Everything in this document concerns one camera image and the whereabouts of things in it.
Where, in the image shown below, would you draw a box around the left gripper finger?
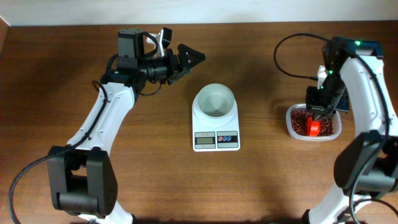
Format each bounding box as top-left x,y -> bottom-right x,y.
177,44 -> 206,70
167,69 -> 192,85

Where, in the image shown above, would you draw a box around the red plastic scoop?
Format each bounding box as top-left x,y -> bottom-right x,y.
307,117 -> 321,136

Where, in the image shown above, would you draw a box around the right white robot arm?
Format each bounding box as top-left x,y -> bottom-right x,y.
302,37 -> 397,223

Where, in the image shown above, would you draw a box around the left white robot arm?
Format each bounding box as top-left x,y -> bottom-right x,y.
47,27 -> 205,223

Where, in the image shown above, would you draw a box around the white round bowl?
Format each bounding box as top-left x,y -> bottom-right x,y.
197,83 -> 235,117

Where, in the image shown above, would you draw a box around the white digital kitchen scale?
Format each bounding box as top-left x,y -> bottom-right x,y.
192,96 -> 241,152

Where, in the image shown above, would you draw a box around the clear plastic bean container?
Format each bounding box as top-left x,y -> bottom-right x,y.
286,103 -> 342,141

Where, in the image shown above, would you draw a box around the red beans in container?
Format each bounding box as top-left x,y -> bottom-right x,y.
291,111 -> 333,136

